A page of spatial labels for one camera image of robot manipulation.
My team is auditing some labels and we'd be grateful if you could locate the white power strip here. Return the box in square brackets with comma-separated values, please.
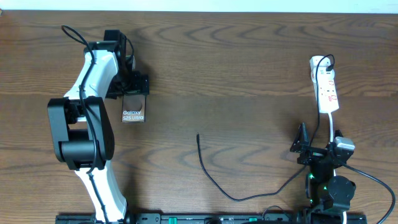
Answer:
[313, 63, 339, 114]

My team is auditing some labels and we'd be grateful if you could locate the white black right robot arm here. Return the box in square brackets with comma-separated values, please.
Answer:
[290, 123, 356, 223]

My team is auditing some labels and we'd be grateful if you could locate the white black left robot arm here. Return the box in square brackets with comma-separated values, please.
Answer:
[47, 39, 149, 223]

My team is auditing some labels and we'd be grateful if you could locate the white power strip cord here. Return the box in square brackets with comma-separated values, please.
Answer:
[328, 112, 348, 224]

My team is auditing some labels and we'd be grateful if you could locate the black USB charging cable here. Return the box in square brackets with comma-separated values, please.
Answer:
[196, 54, 336, 202]

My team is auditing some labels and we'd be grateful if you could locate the white USB charger plug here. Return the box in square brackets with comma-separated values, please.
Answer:
[310, 55, 335, 82]

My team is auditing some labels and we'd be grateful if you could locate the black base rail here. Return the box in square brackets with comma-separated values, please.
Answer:
[55, 213, 368, 224]

